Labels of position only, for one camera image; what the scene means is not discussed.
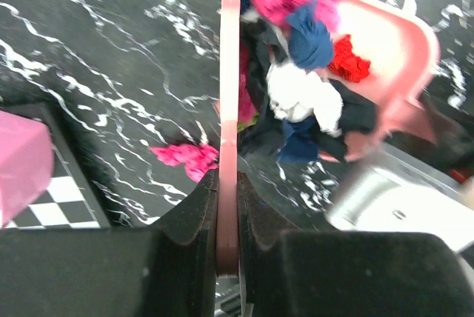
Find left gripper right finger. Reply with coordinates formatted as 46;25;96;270
237;173;473;316

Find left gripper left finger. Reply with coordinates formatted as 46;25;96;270
1;170;218;317

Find pink hand brush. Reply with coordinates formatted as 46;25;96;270
216;0;240;276

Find pink plastic dustpan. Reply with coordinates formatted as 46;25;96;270
334;0;439;161

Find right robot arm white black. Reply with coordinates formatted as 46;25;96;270
325;93;473;253

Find magenta paper scrap lower left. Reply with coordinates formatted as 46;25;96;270
149;144;218;182

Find black white chessboard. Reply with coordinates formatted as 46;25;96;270
3;103;111;230

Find blue paper scrap centre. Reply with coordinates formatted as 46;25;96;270
278;116;318;164

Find green paper scrap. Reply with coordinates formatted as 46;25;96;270
237;113;259;133

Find magenta paper scrap upper left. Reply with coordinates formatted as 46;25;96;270
238;45;259;121

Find black paper scrap near bucket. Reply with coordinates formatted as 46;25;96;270
324;79;377;162

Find white paper scrap centre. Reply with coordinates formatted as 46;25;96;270
266;61;344;137

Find pink metronome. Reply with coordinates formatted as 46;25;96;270
1;111;54;226

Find red paper scrap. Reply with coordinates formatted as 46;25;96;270
327;35;371;83

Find blue paper scrap right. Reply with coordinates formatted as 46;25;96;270
286;1;334;71

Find dark navy scrap centre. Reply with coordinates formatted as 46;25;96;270
237;20;287;158

